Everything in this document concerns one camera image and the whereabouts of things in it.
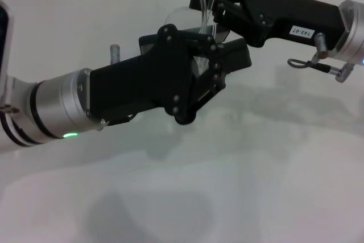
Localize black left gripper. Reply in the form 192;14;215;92
90;23;197;126

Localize silver plug on right gripper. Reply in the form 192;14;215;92
312;32;327;56

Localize clear transparent glasses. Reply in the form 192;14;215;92
164;0;228;76

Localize dark left arm cable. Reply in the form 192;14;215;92
101;113;137;127

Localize black glasses case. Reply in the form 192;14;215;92
138;25;231;56

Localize dark arm cable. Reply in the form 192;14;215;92
287;52;355;83
101;113;137;127

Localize silver plug on left gripper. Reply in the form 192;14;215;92
109;43;122;64

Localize silver plug on gripper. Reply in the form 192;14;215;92
312;32;327;56
109;43;122;64

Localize dark right arm cable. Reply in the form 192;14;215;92
287;52;355;83

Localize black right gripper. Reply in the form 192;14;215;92
189;0;346;52

